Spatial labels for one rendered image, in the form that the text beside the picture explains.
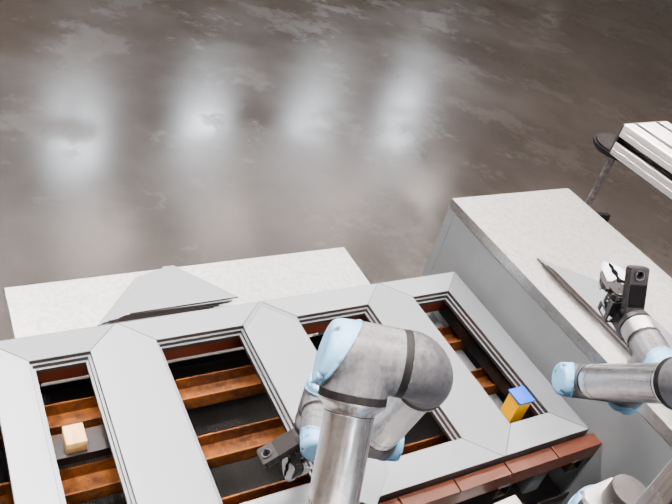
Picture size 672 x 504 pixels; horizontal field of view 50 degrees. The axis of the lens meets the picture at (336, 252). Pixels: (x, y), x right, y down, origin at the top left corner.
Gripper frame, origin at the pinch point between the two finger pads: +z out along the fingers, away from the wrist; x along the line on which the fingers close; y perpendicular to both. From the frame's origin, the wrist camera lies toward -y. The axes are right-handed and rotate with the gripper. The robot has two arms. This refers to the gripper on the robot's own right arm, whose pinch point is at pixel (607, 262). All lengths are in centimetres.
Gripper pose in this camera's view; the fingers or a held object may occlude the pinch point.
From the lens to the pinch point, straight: 188.9
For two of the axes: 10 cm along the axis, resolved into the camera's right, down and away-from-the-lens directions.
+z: -0.6, -6.1, 7.9
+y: -1.0, 7.9, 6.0
